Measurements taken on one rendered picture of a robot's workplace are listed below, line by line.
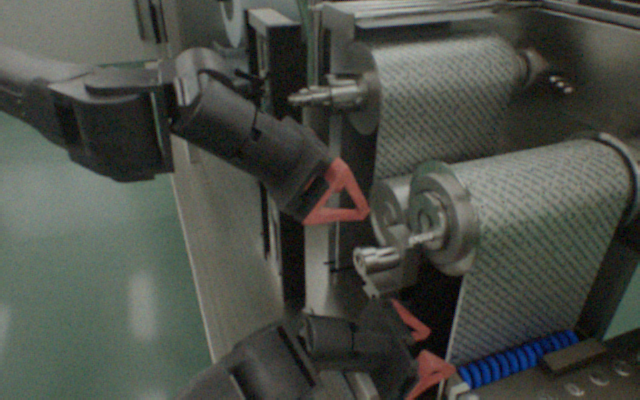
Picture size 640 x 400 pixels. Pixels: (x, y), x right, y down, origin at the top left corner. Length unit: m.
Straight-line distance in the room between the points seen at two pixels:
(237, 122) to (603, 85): 0.59
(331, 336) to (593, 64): 0.57
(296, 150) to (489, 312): 0.37
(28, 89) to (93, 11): 5.54
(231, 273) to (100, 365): 1.23
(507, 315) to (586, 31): 0.44
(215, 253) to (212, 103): 0.75
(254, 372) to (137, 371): 1.68
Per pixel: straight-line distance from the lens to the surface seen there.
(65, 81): 0.42
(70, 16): 6.00
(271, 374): 0.45
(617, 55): 0.81
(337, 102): 0.71
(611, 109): 0.82
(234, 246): 1.12
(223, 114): 0.38
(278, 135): 0.41
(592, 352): 0.79
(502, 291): 0.66
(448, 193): 0.55
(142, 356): 2.16
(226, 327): 0.93
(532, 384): 0.74
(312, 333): 0.49
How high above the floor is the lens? 1.58
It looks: 32 degrees down
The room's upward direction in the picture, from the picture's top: straight up
